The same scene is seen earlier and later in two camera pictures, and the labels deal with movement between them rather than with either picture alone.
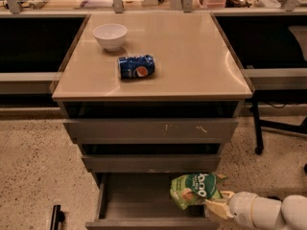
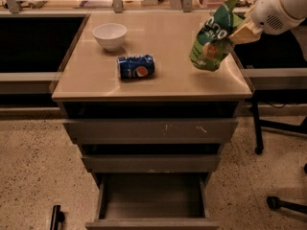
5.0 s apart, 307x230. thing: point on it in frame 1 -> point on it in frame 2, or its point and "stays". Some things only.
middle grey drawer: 149,157 stays
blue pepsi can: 136,66 stays
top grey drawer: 147,123 stays
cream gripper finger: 220,207 -> 247,34
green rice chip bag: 189,189 -> 213,45
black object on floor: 58,217 stays
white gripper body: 240,206 -> 268,13
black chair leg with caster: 271,125 stays
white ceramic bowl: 110,35 stays
